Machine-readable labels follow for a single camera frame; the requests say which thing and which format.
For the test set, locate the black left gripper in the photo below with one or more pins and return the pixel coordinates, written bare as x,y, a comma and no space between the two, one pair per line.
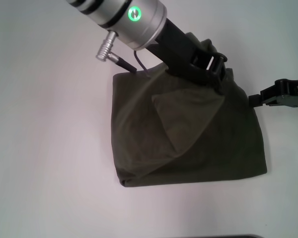
178,47

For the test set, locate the dark green FREE t-shirt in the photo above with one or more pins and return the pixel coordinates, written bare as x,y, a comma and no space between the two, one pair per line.
188,136

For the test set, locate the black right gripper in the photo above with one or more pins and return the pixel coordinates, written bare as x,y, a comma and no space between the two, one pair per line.
288,93

